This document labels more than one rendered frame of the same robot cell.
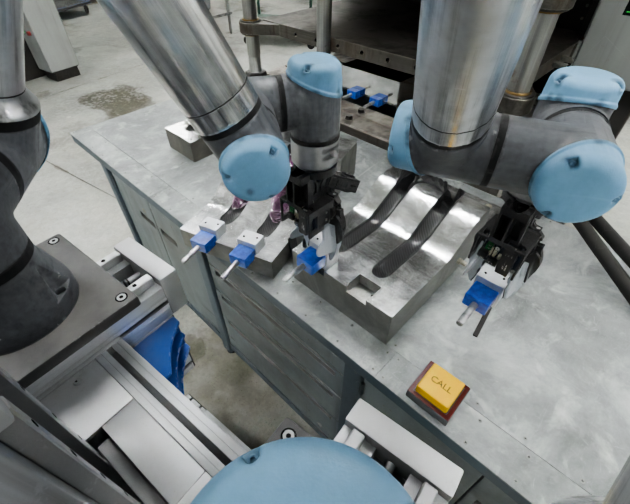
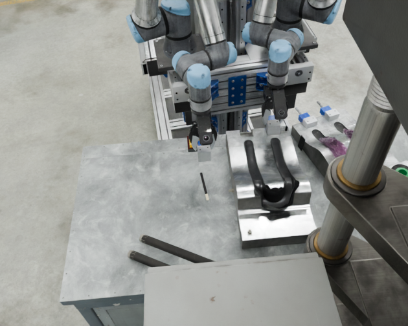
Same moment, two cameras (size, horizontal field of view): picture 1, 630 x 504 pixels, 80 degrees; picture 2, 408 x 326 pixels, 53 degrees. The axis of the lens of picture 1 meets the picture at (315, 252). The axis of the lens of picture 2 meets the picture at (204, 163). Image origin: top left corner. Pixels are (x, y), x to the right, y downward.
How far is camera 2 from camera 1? 1.71 m
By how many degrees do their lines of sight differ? 78
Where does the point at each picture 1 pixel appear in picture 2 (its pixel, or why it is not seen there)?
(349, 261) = (263, 138)
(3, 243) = (280, 13)
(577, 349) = (162, 198)
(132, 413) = (246, 59)
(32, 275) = (280, 25)
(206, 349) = not seen: hidden behind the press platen
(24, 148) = (310, 10)
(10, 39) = not seen: outside the picture
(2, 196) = (290, 8)
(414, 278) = (235, 151)
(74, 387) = (264, 52)
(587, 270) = not seen: hidden behind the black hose
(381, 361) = (221, 140)
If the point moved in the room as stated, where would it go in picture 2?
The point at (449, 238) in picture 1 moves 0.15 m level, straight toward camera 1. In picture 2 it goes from (240, 175) to (224, 148)
